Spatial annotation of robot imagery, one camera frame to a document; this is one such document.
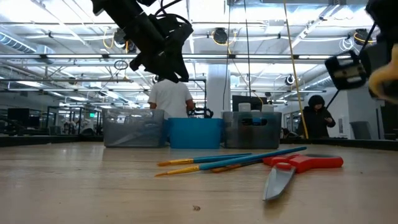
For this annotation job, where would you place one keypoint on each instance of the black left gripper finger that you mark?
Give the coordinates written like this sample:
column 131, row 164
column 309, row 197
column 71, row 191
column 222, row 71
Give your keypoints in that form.
column 183, row 65
column 168, row 68

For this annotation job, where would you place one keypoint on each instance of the teal paint bottle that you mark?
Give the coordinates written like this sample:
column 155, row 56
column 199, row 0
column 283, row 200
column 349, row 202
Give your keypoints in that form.
column 268, row 108

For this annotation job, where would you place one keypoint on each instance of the blue paint bottle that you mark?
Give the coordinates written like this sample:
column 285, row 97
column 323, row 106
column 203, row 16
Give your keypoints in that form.
column 257, row 121

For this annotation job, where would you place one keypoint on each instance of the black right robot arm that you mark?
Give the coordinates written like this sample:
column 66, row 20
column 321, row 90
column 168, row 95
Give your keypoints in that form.
column 385, row 15

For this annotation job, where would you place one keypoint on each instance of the person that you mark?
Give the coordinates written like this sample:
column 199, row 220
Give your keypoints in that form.
column 315, row 121
column 289, row 133
column 170, row 96

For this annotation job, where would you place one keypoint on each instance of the blue plastic bin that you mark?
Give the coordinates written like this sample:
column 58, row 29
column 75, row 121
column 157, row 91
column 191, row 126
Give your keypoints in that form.
column 196, row 133

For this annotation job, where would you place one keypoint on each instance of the grey translucent bin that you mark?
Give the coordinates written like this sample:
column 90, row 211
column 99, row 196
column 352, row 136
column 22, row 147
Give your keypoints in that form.
column 133, row 130
column 252, row 137

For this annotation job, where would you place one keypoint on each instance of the black computer monitor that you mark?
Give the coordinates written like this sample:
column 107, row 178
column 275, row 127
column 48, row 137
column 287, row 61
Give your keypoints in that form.
column 258, row 101

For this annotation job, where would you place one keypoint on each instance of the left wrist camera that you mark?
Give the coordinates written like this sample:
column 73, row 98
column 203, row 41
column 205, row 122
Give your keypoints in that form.
column 182, row 31

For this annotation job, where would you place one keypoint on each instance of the black aluminium table frame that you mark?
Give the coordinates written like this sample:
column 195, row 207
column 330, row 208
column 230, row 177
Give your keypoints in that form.
column 46, row 140

